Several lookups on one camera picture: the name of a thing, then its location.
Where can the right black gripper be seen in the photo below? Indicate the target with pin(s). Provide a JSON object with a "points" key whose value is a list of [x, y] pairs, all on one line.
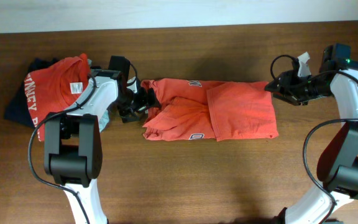
{"points": [[287, 85]]}

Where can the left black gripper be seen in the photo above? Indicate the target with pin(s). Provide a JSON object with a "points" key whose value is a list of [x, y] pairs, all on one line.
{"points": [[144, 101]]}

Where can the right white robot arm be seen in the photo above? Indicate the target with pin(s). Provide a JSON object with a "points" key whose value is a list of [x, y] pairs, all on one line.
{"points": [[335, 182]]}

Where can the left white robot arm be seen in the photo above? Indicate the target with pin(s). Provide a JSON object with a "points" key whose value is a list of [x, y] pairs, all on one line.
{"points": [[73, 153]]}

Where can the folded grey garment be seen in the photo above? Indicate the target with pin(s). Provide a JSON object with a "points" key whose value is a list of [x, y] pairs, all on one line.
{"points": [[103, 121]]}

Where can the folded orange printed t-shirt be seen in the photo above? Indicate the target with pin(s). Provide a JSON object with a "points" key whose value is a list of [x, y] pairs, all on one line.
{"points": [[55, 88]]}

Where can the folded navy garment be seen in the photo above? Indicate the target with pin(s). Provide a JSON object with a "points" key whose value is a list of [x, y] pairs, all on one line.
{"points": [[16, 110]]}

